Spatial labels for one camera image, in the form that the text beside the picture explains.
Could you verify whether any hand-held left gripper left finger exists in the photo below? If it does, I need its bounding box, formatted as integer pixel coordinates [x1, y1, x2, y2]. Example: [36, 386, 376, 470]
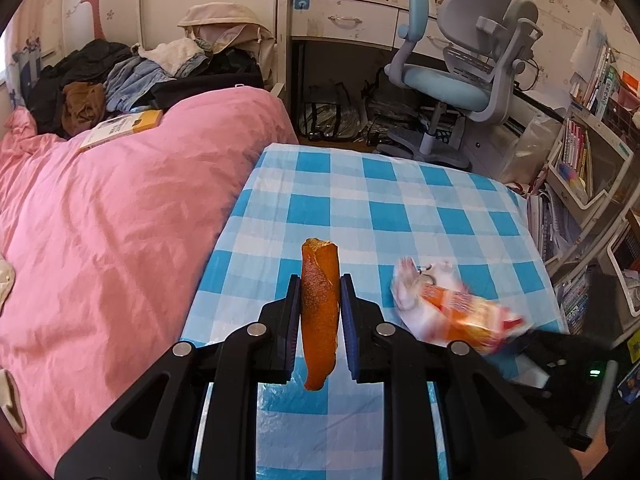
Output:
[54, 274, 302, 480]

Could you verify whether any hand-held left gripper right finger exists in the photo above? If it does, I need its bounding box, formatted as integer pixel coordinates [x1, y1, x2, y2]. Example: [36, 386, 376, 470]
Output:
[338, 274, 583, 480]

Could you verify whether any orange bread slice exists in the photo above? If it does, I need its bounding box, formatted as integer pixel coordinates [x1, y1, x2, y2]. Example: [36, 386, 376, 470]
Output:
[300, 237, 341, 392]

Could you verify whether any red orange snack wrapper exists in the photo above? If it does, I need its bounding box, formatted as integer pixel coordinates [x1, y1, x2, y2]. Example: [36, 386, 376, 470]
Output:
[390, 257, 533, 357]

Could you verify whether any blue checkered tablecloth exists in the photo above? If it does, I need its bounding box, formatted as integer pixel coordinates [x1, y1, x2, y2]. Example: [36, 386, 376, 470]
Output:
[180, 142, 558, 480]

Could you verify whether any white storage rack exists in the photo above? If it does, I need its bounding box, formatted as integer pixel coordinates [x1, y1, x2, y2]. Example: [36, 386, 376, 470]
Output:
[525, 105, 640, 336]

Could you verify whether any pink blanket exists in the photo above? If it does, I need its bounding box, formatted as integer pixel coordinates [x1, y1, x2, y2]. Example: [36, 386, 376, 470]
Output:
[0, 85, 301, 476]

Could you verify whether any black garment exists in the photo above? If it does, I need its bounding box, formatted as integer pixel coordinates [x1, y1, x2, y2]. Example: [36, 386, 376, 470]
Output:
[150, 47, 266, 111]

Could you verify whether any blue grey office chair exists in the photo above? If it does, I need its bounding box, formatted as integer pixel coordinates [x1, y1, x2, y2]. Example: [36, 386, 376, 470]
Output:
[375, 0, 543, 171]

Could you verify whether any yellow white book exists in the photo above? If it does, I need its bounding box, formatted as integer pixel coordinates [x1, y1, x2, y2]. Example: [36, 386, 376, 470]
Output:
[78, 109, 165, 153]

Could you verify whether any blue denim garment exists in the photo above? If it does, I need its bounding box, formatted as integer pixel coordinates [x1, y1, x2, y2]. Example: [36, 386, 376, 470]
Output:
[104, 55, 176, 111]

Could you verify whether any cream cloth item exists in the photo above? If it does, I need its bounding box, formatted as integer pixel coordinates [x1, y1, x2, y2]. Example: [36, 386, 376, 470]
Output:
[0, 367, 27, 435]
[0, 252, 17, 311]

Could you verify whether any white garment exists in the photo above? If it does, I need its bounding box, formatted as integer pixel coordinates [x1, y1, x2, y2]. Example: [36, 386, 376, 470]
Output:
[132, 40, 206, 78]

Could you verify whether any white desk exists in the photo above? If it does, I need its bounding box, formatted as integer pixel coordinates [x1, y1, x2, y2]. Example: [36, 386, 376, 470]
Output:
[275, 0, 551, 133]

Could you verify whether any row of books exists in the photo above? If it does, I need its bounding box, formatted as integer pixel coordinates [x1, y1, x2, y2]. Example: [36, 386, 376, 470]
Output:
[570, 45, 621, 116]

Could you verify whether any brown garment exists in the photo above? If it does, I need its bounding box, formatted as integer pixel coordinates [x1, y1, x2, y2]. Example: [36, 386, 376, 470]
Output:
[61, 81, 107, 136]

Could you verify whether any beige canvas bag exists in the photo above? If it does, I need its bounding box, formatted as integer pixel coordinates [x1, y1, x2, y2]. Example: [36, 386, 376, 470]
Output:
[177, 2, 277, 86]

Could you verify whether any black jacket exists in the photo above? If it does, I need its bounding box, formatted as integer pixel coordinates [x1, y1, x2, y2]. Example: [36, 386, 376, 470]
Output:
[25, 40, 133, 136]

